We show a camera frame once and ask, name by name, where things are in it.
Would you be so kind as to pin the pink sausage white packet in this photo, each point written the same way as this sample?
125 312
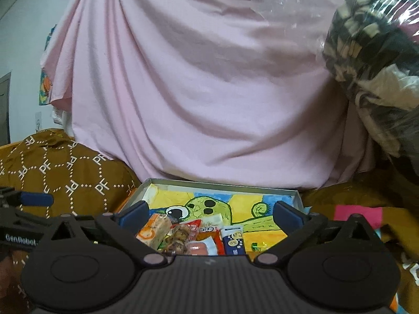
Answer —
206 247

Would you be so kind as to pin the colourful wall poster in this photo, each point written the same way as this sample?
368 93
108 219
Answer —
45 82

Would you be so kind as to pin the round cake clear wrapper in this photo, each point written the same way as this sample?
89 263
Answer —
211 223

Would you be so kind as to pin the grey shallow box tray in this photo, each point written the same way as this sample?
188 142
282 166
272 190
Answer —
222 186

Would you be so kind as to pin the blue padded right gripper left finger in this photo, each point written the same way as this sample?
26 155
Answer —
122 228

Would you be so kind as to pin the grey door frame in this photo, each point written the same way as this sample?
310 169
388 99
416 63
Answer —
4 109

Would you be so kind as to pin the clear bag of clothes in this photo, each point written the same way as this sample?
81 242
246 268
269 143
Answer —
371 49

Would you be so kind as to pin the pink hanging sheet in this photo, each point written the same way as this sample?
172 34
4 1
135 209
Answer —
227 91

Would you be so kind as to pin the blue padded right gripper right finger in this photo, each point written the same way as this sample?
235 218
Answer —
298 227

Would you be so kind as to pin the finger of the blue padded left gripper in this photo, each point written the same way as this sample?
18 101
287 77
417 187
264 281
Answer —
36 199

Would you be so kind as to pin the nut snack red-top bag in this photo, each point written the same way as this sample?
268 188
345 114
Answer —
182 235

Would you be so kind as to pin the brown PF patterned quilt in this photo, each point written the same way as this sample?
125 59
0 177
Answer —
81 180

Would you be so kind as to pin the red spicy strip packet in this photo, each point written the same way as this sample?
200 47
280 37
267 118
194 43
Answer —
216 237

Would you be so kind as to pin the frog drawing paper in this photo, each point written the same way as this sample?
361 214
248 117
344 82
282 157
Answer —
229 205

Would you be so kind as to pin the yellow green snack packet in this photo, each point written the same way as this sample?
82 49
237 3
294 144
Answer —
259 246

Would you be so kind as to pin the orange white wafer snack bar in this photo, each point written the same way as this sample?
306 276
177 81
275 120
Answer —
155 230

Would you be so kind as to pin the white wall socket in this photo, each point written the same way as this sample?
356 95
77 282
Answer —
38 119

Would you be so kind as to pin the colourful cartoon bedspread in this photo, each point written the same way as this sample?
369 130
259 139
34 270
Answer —
394 224

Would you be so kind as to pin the blue stick snack packet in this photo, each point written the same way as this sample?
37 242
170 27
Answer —
233 240

